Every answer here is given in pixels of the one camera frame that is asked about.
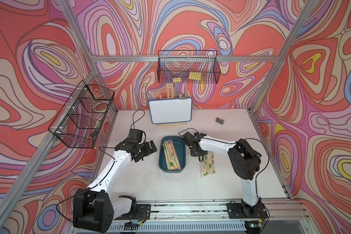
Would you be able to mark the olive and white stapler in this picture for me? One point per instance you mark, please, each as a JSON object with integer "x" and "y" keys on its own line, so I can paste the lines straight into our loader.
{"x": 220, "y": 121}

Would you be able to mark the black wire basket back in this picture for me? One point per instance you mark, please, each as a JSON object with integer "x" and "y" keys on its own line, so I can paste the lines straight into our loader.
{"x": 174, "y": 66}

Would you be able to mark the teal plastic storage box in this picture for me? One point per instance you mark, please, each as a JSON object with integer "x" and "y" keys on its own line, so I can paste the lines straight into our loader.
{"x": 180, "y": 150}

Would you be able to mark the yellow sticky note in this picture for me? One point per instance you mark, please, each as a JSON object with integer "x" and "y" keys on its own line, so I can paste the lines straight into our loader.
{"x": 195, "y": 76}

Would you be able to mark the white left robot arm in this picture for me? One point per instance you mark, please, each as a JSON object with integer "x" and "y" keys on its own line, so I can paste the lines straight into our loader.
{"x": 95, "y": 208}

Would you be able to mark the black wire basket left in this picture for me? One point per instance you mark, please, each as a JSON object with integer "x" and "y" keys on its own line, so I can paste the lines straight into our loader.
{"x": 79, "y": 122}

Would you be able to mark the black wire basket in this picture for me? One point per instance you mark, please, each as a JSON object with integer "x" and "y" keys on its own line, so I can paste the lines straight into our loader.
{"x": 79, "y": 122}
{"x": 174, "y": 66}

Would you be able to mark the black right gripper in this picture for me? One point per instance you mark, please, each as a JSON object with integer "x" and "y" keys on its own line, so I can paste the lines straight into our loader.
{"x": 204, "y": 153}

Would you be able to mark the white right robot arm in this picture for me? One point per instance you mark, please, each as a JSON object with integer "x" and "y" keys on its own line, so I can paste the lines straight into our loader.
{"x": 244, "y": 159}

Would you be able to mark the blue framed whiteboard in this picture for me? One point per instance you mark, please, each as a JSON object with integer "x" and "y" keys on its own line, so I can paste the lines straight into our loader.
{"x": 170, "y": 110}

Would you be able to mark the wrapped chopsticks in box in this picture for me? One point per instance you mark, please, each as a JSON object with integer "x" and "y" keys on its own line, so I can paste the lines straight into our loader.
{"x": 172, "y": 161}

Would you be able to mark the green circuit board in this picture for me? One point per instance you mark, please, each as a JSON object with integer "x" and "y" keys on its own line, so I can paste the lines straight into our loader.
{"x": 130, "y": 226}

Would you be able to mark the wooden whiteboard easel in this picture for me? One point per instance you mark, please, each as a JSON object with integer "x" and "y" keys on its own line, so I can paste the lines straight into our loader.
{"x": 170, "y": 94}

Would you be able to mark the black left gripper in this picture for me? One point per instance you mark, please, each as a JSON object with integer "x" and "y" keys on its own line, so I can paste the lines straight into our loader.
{"x": 147, "y": 149}

